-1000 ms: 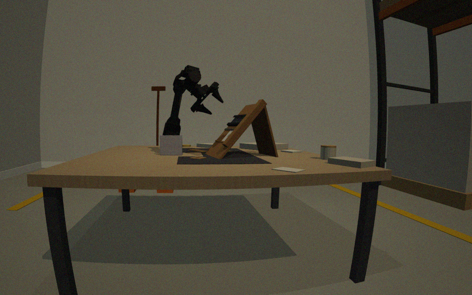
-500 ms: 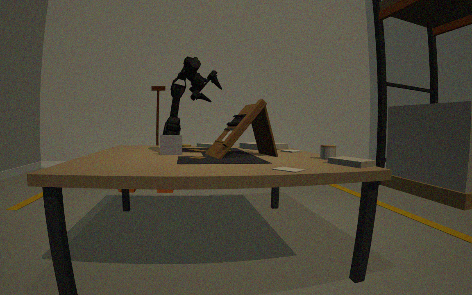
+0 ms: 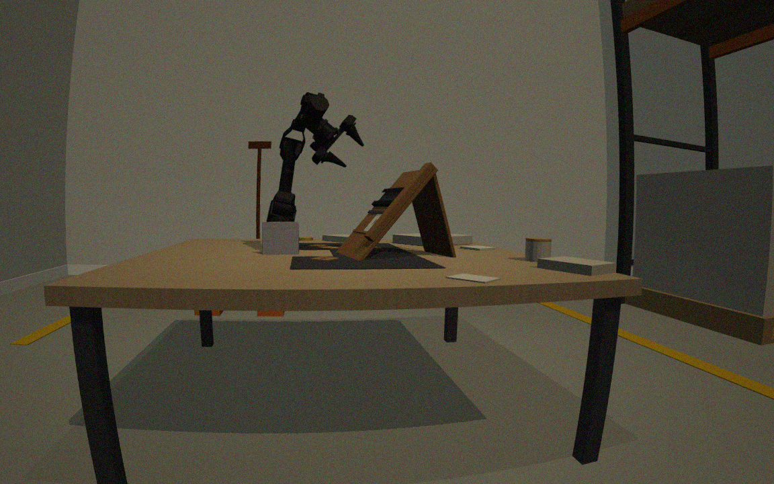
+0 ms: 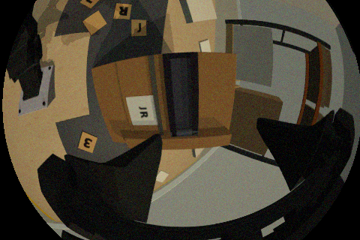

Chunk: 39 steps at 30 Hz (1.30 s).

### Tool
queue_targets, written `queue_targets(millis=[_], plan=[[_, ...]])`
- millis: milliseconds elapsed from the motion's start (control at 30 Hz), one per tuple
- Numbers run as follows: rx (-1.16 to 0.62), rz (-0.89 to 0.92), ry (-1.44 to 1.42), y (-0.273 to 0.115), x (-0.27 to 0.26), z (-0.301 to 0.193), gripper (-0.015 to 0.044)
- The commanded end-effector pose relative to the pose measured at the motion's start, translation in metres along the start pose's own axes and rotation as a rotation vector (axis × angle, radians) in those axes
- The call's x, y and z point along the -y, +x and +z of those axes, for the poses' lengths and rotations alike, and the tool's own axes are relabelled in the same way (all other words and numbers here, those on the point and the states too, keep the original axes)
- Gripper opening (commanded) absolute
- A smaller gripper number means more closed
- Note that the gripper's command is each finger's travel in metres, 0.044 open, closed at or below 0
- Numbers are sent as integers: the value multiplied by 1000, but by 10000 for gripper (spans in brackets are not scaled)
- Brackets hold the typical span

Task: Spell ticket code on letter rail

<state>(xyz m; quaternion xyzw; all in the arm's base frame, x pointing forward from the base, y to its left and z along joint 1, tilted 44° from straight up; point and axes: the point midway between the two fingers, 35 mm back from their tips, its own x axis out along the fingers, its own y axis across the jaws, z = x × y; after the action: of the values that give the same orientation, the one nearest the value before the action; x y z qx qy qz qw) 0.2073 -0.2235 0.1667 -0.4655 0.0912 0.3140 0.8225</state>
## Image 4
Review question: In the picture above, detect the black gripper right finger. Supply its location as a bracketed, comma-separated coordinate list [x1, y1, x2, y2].
[256, 110, 335, 191]

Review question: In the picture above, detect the white paper ticket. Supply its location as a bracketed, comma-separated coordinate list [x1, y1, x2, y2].
[126, 96, 158, 126]

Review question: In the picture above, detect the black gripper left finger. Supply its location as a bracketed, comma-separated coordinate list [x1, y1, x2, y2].
[64, 134, 163, 223]

